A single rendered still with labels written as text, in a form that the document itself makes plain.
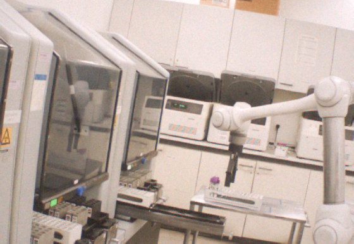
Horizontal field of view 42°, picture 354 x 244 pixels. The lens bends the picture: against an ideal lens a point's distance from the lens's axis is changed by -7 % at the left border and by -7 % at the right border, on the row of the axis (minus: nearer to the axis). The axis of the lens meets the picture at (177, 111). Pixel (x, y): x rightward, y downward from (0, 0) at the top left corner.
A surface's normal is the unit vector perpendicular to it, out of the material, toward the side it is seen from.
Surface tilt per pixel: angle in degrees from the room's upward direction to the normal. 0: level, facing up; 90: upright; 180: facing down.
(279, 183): 90
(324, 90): 84
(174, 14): 90
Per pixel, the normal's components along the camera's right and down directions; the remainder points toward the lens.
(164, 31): -0.18, 0.02
